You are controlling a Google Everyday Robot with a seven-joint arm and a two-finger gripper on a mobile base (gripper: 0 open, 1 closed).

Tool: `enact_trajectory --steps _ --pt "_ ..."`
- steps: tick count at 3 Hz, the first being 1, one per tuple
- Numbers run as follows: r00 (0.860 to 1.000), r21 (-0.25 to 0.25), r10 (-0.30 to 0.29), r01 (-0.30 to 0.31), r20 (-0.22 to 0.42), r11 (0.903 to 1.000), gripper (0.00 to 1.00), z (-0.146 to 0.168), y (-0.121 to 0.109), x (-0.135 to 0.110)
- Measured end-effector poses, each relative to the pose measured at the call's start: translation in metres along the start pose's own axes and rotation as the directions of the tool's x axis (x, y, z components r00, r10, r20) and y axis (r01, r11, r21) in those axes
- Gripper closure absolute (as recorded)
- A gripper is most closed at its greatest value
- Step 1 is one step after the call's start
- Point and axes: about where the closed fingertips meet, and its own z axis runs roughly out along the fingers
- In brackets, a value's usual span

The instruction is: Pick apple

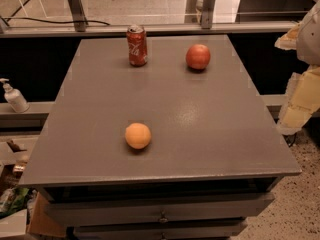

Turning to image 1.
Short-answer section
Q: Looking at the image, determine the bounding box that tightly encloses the orange fruit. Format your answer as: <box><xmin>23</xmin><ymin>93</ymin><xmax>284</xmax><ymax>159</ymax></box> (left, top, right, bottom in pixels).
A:
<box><xmin>125</xmin><ymin>123</ymin><xmax>151</xmax><ymax>149</ymax></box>

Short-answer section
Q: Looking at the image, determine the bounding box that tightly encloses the green plastic packaging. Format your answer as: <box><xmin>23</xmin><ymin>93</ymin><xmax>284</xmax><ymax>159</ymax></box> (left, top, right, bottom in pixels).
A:
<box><xmin>0</xmin><ymin>188</ymin><xmax>29</xmax><ymax>218</ymax></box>

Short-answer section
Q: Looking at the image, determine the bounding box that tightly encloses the red apple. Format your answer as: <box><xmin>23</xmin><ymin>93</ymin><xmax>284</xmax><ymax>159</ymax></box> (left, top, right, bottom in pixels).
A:
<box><xmin>186</xmin><ymin>44</ymin><xmax>211</xmax><ymax>70</ymax></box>

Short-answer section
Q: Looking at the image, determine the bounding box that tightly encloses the left metal railing post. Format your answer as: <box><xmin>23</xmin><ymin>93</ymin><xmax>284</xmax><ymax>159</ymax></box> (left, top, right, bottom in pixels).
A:
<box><xmin>67</xmin><ymin>0</ymin><xmax>88</xmax><ymax>32</ymax></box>

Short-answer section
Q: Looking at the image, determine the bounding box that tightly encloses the cardboard box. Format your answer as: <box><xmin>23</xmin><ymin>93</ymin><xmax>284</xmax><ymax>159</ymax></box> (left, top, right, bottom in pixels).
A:
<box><xmin>27</xmin><ymin>193</ymin><xmax>66</xmax><ymax>238</ymax></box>

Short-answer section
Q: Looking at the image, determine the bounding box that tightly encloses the right metal railing post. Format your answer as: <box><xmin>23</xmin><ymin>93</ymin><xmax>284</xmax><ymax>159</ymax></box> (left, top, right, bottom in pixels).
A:
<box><xmin>201</xmin><ymin>0</ymin><xmax>216</xmax><ymax>29</ymax></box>

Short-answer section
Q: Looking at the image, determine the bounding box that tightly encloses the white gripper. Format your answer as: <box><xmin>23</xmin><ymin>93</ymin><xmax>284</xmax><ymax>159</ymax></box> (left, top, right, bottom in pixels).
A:
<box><xmin>274</xmin><ymin>0</ymin><xmax>320</xmax><ymax>135</ymax></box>

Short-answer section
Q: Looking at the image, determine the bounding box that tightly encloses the metal railing post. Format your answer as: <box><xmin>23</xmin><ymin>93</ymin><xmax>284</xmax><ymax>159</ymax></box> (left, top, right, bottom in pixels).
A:
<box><xmin>201</xmin><ymin>0</ymin><xmax>216</xmax><ymax>29</ymax></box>
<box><xmin>67</xmin><ymin>0</ymin><xmax>88</xmax><ymax>32</ymax></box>

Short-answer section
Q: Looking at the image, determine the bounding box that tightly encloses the white pump bottle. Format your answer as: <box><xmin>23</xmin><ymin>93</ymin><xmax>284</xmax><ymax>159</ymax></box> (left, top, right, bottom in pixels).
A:
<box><xmin>0</xmin><ymin>78</ymin><xmax>29</xmax><ymax>113</ymax></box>

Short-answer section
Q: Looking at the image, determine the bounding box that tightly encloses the black floor cable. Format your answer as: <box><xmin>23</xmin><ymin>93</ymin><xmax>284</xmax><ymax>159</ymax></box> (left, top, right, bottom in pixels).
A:
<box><xmin>0</xmin><ymin>15</ymin><xmax>111</xmax><ymax>27</ymax></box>

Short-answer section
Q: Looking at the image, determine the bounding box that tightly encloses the red cola can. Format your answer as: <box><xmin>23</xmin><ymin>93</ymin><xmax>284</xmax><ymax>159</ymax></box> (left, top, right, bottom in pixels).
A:
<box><xmin>126</xmin><ymin>25</ymin><xmax>147</xmax><ymax>67</ymax></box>

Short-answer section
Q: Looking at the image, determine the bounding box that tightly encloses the grey drawer cabinet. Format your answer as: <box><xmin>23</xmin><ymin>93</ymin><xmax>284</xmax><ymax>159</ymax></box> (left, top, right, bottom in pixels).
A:
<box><xmin>21</xmin><ymin>35</ymin><xmax>300</xmax><ymax>240</ymax></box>

